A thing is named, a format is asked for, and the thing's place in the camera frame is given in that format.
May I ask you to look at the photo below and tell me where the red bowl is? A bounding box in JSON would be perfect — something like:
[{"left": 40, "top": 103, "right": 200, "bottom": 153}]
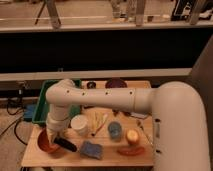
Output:
[{"left": 37, "top": 129, "right": 60, "bottom": 154}]

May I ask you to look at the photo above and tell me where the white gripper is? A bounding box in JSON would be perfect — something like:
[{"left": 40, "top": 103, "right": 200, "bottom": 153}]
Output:
[{"left": 46, "top": 118, "right": 66, "bottom": 145}]

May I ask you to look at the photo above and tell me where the black cable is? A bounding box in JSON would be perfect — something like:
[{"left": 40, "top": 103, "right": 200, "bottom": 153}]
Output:
[{"left": 0, "top": 97, "right": 28, "bottom": 146}]

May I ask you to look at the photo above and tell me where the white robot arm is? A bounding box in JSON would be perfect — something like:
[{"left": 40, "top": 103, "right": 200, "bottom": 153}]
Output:
[{"left": 46, "top": 79, "right": 211, "bottom": 171}]

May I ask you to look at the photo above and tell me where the black brush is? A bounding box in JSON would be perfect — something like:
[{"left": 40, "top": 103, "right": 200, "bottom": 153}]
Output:
[{"left": 54, "top": 138, "right": 77, "bottom": 152}]

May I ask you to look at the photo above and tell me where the white plastic cup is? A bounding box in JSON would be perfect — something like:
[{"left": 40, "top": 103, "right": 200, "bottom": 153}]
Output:
[{"left": 70, "top": 115, "right": 88, "bottom": 136}]

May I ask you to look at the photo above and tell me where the wooden board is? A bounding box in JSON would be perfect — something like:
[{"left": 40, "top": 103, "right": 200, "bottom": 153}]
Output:
[{"left": 21, "top": 80, "right": 155, "bottom": 168}]

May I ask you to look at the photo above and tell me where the red sausage toy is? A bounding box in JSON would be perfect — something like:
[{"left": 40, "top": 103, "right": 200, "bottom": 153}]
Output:
[{"left": 117, "top": 147, "right": 145, "bottom": 156}]

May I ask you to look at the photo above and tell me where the wooden spoon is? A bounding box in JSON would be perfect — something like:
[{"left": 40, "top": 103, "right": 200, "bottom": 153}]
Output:
[{"left": 94, "top": 113, "right": 100, "bottom": 134}]

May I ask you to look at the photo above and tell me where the dark purple plate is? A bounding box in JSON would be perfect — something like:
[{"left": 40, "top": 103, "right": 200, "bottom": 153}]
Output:
[{"left": 105, "top": 78, "right": 127, "bottom": 88}]

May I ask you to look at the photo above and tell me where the small black cup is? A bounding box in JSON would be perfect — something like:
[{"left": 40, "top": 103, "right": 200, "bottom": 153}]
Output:
[{"left": 87, "top": 81, "right": 96, "bottom": 89}]

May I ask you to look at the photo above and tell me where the yellow apple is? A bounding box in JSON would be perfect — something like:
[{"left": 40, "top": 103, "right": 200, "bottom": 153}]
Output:
[{"left": 126, "top": 129, "right": 140, "bottom": 145}]

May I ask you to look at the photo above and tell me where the green plastic bin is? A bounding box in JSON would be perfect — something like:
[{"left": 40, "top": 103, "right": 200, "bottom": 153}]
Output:
[{"left": 32, "top": 79, "right": 82, "bottom": 127}]

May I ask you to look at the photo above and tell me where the blue box on floor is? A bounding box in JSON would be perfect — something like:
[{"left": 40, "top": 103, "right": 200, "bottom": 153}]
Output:
[{"left": 23, "top": 104, "right": 36, "bottom": 122}]

